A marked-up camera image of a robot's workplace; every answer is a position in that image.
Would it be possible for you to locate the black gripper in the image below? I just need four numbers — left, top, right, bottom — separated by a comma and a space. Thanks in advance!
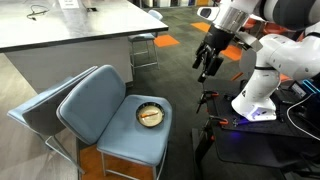
191, 23, 237, 85

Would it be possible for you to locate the blue chair with metal legs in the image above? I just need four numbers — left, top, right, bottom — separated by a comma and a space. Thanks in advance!
127, 9, 164, 76

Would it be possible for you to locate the red chair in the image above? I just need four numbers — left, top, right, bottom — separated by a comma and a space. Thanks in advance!
261, 20, 290, 36

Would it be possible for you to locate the dark rimmed cream bowl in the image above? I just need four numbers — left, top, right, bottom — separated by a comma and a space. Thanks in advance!
135, 101, 166, 129

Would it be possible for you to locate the blue padded chair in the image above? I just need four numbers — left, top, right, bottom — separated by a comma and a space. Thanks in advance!
55, 64, 174, 180
6, 65, 99, 175

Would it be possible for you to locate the orange black bar clamp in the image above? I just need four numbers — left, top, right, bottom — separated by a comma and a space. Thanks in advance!
202, 114, 231, 142
195, 90, 221, 115

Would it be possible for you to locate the small black screen device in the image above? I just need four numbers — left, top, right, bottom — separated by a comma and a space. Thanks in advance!
287, 80, 310, 100

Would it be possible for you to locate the grey counter table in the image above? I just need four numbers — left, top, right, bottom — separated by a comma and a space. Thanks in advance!
0, 0, 170, 94

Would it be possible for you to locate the white paper sheet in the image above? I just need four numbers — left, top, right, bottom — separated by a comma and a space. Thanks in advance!
58, 0, 81, 10

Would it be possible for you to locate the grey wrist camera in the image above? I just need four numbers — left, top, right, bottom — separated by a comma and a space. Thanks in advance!
235, 30, 264, 53

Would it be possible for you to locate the white cable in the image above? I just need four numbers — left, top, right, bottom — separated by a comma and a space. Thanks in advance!
285, 92, 320, 142

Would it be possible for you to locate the black cable on counter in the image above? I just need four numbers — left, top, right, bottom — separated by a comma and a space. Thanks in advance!
25, 4, 51, 21

